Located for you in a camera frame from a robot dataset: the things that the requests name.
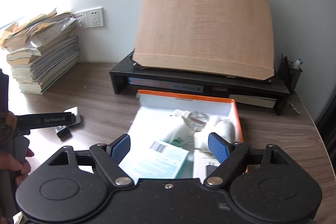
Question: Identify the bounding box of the white plug-in diffuser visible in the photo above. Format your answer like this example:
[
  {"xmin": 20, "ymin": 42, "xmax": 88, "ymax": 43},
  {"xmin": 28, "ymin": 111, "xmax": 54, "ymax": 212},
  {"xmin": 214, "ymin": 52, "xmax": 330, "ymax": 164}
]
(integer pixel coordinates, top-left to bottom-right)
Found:
[
  {"xmin": 160, "ymin": 109, "xmax": 194, "ymax": 147},
  {"xmin": 194, "ymin": 120, "xmax": 235, "ymax": 152}
]

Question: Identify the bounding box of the clear glass bottle white cap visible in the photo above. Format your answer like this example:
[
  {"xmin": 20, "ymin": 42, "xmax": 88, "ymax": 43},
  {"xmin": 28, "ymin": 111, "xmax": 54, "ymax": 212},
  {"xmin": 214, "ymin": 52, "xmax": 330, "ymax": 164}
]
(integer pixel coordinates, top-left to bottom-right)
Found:
[{"xmin": 182, "ymin": 111, "xmax": 210, "ymax": 132}]

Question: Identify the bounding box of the teal adhesive bandage box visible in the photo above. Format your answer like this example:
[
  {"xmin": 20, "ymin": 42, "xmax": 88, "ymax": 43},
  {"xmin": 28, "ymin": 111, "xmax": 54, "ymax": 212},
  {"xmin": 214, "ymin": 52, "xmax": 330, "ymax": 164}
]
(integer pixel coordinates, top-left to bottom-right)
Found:
[{"xmin": 120, "ymin": 140, "xmax": 189, "ymax": 181}]

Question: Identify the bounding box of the black charger plug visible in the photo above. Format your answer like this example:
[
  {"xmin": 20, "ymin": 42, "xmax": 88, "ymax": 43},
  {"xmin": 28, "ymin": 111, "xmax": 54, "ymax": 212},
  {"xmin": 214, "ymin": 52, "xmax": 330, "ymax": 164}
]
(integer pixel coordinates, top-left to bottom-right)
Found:
[{"xmin": 55, "ymin": 126, "xmax": 71, "ymax": 139}]

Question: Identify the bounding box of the white charger box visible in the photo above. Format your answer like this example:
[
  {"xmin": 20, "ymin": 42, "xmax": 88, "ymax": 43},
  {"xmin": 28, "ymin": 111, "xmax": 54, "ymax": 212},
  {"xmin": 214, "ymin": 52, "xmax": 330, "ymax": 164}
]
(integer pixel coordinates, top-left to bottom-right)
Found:
[{"xmin": 193, "ymin": 150, "xmax": 220, "ymax": 182}]

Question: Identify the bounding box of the white pill bottle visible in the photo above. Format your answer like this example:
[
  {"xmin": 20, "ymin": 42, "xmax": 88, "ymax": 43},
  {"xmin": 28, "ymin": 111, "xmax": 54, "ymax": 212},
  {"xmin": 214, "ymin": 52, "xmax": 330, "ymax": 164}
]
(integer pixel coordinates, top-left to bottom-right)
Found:
[{"xmin": 206, "ymin": 115, "xmax": 227, "ymax": 127}]

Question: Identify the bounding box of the white square charger plug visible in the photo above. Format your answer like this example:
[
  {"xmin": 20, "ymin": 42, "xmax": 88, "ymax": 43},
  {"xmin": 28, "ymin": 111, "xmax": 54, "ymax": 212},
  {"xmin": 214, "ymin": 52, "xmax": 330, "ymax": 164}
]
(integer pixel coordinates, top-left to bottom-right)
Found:
[{"xmin": 64, "ymin": 106, "xmax": 81, "ymax": 126}]

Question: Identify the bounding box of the person's left hand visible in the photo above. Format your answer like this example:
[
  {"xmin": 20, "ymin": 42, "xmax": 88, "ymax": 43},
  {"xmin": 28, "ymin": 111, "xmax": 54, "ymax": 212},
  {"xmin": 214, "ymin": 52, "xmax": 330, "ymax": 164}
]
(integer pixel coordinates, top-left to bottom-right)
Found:
[{"xmin": 0, "ymin": 151, "xmax": 31, "ymax": 186}]

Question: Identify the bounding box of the orange white cardboard box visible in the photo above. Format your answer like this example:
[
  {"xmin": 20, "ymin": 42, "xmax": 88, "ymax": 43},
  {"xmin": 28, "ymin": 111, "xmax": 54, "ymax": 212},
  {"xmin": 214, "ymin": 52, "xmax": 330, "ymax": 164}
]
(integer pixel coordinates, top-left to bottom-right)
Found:
[{"xmin": 120, "ymin": 90, "xmax": 243, "ymax": 181}]

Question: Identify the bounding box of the beige book under riser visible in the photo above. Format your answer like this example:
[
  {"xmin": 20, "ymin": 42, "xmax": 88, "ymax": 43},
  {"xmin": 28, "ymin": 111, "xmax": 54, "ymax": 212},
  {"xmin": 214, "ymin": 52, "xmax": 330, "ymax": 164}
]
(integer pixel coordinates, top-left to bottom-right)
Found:
[{"xmin": 229, "ymin": 94, "xmax": 277, "ymax": 109}]

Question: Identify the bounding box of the black monitor riser stand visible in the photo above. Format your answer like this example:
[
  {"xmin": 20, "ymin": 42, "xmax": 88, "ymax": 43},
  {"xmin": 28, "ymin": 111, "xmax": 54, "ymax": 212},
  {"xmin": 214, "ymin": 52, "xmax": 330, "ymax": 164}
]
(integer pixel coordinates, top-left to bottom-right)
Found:
[{"xmin": 109, "ymin": 53, "xmax": 290, "ymax": 115}]

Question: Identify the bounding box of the red grey book under riser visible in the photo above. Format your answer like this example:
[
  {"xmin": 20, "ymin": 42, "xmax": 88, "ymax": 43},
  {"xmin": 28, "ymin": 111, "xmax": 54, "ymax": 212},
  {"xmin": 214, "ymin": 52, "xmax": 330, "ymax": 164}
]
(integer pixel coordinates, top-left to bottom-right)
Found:
[{"xmin": 127, "ymin": 77, "xmax": 204, "ymax": 93}]

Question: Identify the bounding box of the stack of books and papers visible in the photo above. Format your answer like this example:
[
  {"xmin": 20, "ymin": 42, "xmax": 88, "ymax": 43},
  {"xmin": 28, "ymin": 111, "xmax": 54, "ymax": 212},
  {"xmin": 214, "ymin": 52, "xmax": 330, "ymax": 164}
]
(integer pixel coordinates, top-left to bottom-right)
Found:
[{"xmin": 1, "ymin": 10, "xmax": 80, "ymax": 94}]

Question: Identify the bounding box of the clear plastic bag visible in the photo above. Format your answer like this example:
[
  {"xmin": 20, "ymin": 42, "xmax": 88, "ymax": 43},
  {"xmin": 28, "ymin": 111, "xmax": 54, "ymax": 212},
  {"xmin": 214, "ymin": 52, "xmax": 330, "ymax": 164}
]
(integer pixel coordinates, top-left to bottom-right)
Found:
[{"xmin": 25, "ymin": 17, "xmax": 76, "ymax": 48}]

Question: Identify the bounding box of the black mesh pen holder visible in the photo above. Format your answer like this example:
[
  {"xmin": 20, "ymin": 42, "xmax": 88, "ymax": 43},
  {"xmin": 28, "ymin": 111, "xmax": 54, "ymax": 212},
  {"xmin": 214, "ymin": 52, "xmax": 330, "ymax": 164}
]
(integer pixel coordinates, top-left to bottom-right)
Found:
[{"xmin": 278, "ymin": 55, "xmax": 303, "ymax": 94}]

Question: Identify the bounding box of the wooden book stand board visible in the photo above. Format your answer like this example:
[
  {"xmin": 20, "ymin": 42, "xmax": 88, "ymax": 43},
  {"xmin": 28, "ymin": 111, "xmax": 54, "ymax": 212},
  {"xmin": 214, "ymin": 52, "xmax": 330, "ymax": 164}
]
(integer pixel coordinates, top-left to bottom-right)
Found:
[{"xmin": 133, "ymin": 0, "xmax": 274, "ymax": 80}]

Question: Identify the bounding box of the white wall socket right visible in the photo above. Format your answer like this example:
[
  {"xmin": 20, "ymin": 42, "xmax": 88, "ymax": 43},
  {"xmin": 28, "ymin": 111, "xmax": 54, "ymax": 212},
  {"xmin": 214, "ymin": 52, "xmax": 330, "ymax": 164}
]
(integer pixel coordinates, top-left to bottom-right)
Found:
[{"xmin": 87, "ymin": 7, "xmax": 105, "ymax": 28}]

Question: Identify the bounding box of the white wall socket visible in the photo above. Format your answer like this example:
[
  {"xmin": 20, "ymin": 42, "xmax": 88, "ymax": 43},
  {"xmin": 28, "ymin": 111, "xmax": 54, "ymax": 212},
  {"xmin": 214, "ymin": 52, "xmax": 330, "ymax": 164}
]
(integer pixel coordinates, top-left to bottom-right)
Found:
[
  {"xmin": 74, "ymin": 11, "xmax": 88, "ymax": 29},
  {"xmin": 87, "ymin": 7, "xmax": 105, "ymax": 28}
]

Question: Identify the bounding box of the white wall socket left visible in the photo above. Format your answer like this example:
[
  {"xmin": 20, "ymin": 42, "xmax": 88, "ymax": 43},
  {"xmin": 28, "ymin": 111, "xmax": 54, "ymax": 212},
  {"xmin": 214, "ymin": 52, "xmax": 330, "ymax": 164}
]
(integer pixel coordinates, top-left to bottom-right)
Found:
[{"xmin": 74, "ymin": 11, "xmax": 88, "ymax": 29}]

